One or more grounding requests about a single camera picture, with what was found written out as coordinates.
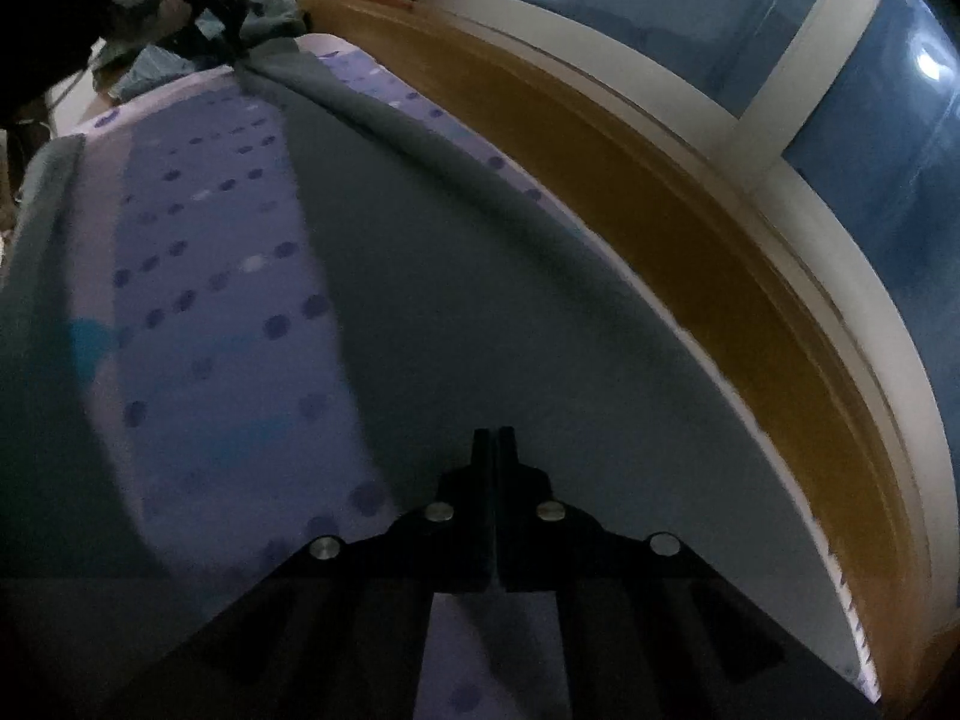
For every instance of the light blue denim garment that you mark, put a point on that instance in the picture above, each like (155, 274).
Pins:
(150, 67)

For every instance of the sliding glass window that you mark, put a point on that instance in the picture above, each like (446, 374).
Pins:
(675, 0)

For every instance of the person's left forearm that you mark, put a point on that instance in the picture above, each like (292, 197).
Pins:
(52, 15)

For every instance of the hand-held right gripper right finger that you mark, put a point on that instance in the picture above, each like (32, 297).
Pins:
(508, 480)

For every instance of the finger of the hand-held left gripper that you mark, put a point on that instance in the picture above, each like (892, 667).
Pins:
(232, 37)

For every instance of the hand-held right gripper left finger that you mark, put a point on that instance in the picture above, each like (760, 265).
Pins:
(484, 480)

